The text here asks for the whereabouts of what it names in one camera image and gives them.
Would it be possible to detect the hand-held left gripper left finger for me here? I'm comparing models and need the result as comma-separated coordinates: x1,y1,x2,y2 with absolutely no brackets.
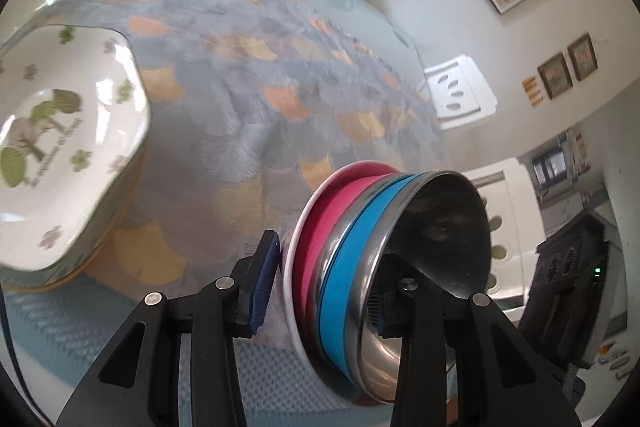
55,230,280,427

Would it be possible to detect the white chair with oval holes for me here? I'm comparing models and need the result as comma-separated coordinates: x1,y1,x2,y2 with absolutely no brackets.
460,157,539,314
424,54,499,131

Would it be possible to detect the blue steel bowl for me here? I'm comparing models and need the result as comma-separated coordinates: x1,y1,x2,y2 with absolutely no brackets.
314,170,489,406

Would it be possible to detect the cluttered background shelf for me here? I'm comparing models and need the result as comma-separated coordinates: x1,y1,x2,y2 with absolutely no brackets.
529,127,593,210

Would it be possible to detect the blue orange patterned tablecloth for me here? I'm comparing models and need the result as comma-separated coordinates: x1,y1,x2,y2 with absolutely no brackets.
0,0,451,358

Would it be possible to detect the white floral hexagonal plate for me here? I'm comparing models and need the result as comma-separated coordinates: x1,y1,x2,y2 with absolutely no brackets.
0,24,152,270

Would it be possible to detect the orange wall sticker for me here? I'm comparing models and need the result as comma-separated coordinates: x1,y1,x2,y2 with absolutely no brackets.
522,76,544,108

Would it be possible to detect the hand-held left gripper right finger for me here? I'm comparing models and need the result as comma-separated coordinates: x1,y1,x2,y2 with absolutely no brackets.
377,279,581,427

